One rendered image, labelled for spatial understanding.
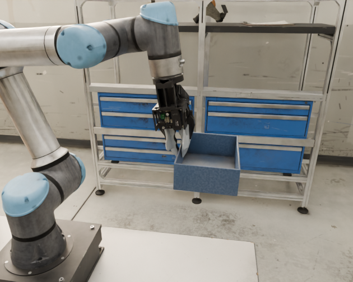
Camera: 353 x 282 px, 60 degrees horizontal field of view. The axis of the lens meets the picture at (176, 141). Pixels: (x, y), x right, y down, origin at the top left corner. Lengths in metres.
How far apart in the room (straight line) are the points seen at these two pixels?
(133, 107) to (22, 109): 1.44
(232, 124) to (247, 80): 0.88
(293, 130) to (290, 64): 0.91
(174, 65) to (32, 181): 0.49
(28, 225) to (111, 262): 0.32
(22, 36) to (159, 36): 0.26
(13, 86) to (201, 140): 0.53
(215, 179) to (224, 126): 1.56
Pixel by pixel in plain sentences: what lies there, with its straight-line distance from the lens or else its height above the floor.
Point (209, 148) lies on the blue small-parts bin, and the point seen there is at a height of 1.09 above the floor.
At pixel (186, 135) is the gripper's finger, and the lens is 0.76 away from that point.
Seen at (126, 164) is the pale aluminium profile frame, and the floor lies 0.30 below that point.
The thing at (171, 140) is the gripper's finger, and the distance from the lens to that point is 0.77.
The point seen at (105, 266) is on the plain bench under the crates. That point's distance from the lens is 1.08.
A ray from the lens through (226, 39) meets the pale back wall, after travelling 2.97.
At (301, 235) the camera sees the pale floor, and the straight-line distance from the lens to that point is 2.40.
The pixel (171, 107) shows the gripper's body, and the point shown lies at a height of 1.26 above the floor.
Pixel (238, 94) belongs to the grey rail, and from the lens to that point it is 2.16.
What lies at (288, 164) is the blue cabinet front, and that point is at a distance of 2.41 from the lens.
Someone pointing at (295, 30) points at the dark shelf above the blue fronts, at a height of 1.33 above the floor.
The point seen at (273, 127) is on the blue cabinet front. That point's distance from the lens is 2.27.
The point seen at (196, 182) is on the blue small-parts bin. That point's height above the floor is 1.09.
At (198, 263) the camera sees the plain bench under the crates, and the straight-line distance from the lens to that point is 1.07.
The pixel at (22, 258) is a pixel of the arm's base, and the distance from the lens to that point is 0.98.
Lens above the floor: 1.46
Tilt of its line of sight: 24 degrees down
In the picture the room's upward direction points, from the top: straight up
